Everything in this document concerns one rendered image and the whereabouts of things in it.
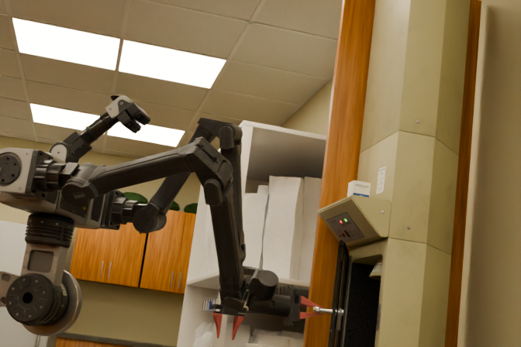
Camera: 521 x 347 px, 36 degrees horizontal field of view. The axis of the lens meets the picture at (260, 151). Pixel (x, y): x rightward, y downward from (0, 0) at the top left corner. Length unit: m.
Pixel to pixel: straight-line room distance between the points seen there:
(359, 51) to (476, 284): 0.84
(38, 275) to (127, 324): 5.24
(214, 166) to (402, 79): 0.65
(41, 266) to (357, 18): 1.28
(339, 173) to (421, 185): 0.40
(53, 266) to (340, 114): 1.01
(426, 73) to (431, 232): 0.45
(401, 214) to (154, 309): 5.56
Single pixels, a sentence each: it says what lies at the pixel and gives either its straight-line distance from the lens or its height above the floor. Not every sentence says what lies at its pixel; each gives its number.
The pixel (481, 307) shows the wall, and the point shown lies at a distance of 2.62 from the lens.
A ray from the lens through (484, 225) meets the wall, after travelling 2.67.
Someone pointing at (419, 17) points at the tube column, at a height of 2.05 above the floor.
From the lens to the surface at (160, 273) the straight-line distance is 7.31.
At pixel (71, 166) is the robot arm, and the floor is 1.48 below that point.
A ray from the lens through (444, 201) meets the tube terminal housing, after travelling 2.37.
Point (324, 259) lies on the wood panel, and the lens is 2.53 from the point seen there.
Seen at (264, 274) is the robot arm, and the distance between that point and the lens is 2.17.
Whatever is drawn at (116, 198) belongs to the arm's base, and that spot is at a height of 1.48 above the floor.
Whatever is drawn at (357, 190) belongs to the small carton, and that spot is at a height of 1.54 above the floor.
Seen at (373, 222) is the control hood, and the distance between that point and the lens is 2.19.
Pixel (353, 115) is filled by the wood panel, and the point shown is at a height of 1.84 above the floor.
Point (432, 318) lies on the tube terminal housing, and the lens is 2.31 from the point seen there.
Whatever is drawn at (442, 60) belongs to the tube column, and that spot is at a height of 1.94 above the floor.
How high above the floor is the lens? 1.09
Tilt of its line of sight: 13 degrees up
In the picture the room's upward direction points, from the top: 8 degrees clockwise
